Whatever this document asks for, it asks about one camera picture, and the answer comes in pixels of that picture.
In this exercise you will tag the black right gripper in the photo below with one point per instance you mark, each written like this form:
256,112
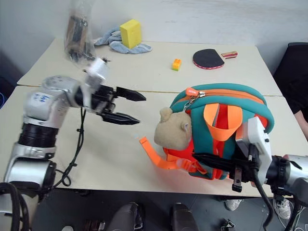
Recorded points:
244,168

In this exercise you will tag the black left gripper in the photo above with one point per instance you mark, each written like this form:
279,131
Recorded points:
103,98

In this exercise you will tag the orange and teal backpack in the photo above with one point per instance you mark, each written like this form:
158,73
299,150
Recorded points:
226,96

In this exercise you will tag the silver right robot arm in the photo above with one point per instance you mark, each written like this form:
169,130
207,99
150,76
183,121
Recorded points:
291,168

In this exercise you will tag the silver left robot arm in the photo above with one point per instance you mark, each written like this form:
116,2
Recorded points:
45,113

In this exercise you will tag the yellow box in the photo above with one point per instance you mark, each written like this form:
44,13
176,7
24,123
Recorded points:
131,33

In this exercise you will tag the white sneaker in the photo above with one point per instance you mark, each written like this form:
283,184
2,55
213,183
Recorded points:
282,208
232,204

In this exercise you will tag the beige plush bear head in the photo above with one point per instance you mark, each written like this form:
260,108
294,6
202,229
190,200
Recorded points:
170,130

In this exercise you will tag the dark rounded shape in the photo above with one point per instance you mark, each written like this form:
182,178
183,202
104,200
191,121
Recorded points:
183,217
125,217

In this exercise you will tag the yellow orange green toy block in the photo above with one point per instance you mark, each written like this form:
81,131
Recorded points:
176,65

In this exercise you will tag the light blue towel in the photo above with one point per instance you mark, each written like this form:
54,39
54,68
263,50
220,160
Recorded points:
115,41

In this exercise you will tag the clear plastic bag with items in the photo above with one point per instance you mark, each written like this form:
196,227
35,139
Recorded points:
78,36

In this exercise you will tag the black table tennis paddle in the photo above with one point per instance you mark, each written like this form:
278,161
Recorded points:
208,59

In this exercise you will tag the person in black clothes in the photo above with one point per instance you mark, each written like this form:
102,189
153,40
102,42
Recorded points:
292,79

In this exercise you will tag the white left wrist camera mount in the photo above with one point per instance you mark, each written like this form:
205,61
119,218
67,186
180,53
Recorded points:
97,68

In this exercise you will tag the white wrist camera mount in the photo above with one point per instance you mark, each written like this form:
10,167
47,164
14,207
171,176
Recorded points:
258,137
97,68

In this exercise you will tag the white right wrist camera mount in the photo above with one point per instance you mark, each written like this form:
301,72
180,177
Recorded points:
258,137

